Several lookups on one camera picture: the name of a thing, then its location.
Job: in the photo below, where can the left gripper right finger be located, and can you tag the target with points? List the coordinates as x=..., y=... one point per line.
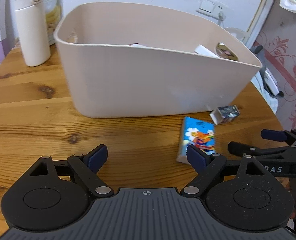
x=211, y=170

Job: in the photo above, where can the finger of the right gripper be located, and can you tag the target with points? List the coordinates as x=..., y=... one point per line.
x=275, y=155
x=288, y=137

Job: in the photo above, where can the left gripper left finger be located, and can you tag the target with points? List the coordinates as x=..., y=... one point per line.
x=82, y=170

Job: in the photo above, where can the blue cartoon tissue packet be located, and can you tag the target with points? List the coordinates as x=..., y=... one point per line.
x=198, y=133

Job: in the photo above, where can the small dark matchbox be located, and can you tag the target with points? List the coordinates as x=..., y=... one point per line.
x=224, y=114

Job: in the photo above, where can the white slim carton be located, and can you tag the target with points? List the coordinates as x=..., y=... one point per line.
x=203, y=51

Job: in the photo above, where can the red white plush sock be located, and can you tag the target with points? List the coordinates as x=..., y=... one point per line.
x=137, y=45

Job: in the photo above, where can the gold tissue pack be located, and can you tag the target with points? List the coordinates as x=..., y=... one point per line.
x=224, y=52

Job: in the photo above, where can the patterned bed headboard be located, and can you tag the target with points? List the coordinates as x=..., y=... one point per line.
x=278, y=37

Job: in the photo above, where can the beige plastic storage bin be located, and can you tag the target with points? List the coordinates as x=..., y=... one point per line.
x=109, y=79

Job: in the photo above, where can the banana chips snack pouch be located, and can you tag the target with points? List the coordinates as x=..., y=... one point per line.
x=54, y=13

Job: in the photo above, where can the cream thermos bottle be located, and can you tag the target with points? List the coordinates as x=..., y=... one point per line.
x=31, y=26

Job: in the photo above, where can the white device with grey strap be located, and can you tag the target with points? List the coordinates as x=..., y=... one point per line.
x=269, y=82

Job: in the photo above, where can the white wall switch socket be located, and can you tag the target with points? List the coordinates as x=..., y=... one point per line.
x=213, y=9

